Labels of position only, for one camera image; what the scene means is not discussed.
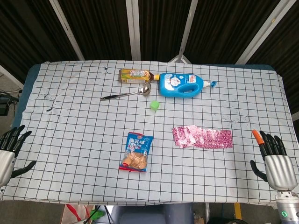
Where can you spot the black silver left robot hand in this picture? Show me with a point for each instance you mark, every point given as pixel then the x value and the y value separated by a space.
pixel 5 163

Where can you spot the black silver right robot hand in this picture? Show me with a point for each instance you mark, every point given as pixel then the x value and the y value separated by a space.
pixel 279 170

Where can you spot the yellow strip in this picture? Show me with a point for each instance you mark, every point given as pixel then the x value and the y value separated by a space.
pixel 237 211

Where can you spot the blue padded table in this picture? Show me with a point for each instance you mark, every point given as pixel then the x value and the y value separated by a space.
pixel 25 93

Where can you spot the white black checked tablecloth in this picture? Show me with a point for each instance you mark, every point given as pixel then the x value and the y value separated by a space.
pixel 81 130

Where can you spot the red white bag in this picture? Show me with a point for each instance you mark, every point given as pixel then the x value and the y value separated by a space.
pixel 74 214

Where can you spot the green plastic object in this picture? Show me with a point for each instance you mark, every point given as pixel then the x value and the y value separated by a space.
pixel 97 214

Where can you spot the blue biscuit snack packet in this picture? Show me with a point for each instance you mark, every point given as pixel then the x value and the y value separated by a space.
pixel 137 149

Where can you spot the grey blue chair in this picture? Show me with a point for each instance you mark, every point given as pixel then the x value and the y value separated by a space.
pixel 151 214

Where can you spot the blue detergent pump bottle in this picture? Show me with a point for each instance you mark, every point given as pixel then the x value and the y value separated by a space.
pixel 172 86

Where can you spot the green foam cube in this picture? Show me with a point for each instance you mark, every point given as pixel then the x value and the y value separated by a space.
pixel 154 105

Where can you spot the yellow label tea bottle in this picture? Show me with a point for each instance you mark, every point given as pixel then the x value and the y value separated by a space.
pixel 133 75

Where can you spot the white frame bar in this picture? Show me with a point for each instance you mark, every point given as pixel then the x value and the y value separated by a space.
pixel 10 75

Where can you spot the white frame post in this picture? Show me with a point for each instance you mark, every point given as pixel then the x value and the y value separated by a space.
pixel 188 25
pixel 133 30
pixel 66 30
pixel 264 35

